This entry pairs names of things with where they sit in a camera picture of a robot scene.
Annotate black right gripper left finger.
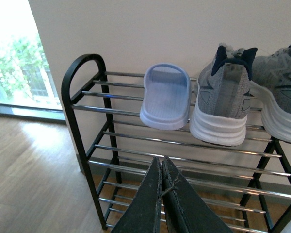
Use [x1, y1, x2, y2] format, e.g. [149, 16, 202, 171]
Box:
[111, 157, 162, 233]

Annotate grey knit sneaker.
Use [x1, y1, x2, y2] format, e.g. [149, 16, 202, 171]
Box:
[190, 43, 258, 147]
[250, 45, 291, 143]

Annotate black metal shoe rack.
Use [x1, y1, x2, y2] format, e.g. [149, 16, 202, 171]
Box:
[61, 54, 291, 233]

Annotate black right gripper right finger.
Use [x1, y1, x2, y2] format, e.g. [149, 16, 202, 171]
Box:
[162, 156, 232, 233]

